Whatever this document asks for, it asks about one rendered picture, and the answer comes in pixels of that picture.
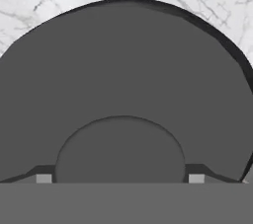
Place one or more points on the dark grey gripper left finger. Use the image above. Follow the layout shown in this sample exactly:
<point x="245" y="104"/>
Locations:
<point x="39" y="172"/>

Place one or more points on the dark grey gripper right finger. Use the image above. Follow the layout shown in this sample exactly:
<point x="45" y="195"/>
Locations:
<point x="197" y="172"/>

